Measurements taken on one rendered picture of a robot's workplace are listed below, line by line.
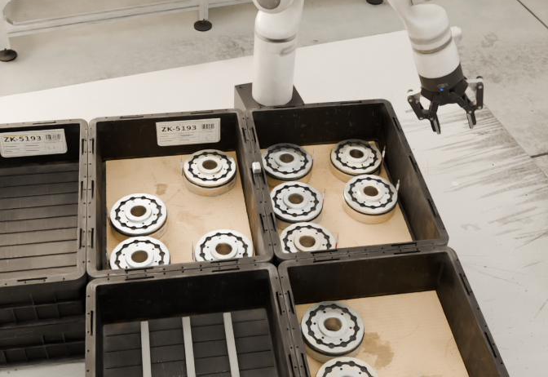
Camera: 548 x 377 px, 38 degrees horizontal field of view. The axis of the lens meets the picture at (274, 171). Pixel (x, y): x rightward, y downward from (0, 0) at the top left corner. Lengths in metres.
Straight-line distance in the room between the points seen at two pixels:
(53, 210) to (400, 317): 0.66
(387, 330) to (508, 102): 2.06
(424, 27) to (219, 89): 0.79
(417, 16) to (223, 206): 0.51
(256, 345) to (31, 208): 0.52
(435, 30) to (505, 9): 2.58
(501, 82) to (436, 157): 1.57
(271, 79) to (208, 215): 0.39
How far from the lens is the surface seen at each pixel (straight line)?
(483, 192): 1.80
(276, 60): 1.70
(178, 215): 1.48
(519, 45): 3.66
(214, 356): 1.29
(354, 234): 1.47
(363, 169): 1.56
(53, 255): 1.45
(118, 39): 3.46
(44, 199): 1.55
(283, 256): 1.28
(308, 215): 1.45
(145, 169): 1.58
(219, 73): 2.05
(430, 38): 1.33
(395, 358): 1.31
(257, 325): 1.32
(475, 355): 1.29
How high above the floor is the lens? 1.90
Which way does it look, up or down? 43 degrees down
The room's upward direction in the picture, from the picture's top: 3 degrees clockwise
